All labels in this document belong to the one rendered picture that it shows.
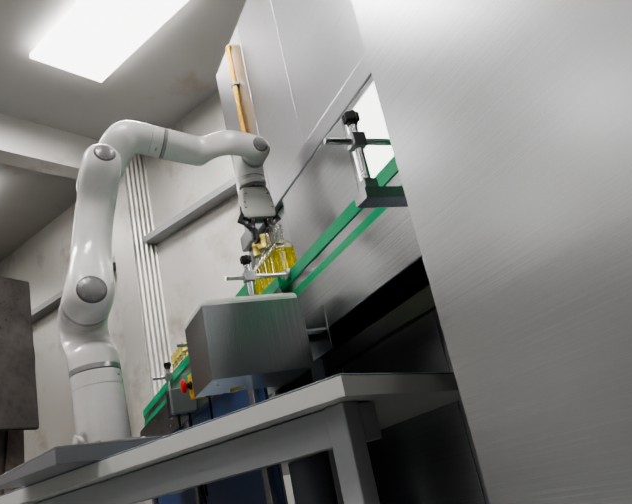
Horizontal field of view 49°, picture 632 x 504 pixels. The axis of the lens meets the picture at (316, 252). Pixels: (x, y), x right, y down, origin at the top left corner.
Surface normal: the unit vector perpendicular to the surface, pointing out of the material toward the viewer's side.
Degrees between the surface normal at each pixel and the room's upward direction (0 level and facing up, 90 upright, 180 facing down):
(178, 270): 90
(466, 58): 90
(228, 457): 90
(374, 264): 90
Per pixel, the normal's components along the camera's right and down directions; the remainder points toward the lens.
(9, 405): 0.85, -0.33
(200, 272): -0.66, -0.12
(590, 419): -0.91, 0.05
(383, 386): 0.73, -0.37
